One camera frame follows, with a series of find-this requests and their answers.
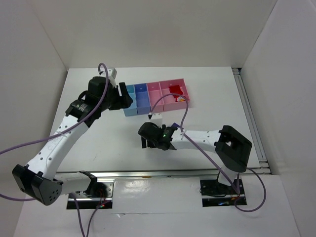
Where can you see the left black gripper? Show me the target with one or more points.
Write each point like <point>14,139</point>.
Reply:
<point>120,96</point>

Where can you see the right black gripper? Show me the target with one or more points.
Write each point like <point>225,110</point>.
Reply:
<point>147,142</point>

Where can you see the red lego brick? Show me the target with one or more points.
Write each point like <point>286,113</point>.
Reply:
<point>176,89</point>

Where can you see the red white lego piece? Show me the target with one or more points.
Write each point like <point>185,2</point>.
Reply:
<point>179,99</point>

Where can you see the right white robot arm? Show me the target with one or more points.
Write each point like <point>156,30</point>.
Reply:
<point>227,149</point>

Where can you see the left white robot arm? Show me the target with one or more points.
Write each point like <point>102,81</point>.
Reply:
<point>38,177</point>

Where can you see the light blue bin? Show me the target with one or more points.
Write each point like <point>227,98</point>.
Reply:
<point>132,110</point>

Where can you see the dark blue bin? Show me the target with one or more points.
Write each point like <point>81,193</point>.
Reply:
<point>142,98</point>

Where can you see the small pink bin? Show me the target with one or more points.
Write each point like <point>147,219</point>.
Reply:
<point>155,92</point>

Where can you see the blue lego brick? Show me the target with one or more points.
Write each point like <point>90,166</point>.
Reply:
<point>175,124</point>

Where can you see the large pink bin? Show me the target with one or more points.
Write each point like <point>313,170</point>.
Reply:
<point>169,101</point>

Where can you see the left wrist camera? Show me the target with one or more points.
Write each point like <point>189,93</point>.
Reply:
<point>112,73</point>

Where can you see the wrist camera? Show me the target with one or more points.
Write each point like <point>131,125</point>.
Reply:
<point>112,73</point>
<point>155,118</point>

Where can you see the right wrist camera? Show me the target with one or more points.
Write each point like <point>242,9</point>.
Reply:
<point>155,118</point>

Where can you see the aluminium front rail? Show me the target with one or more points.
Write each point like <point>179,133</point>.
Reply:
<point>157,173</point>

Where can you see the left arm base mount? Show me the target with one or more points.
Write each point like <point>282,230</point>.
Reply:
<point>103,196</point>

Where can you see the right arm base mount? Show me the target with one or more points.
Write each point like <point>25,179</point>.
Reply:
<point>214,194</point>

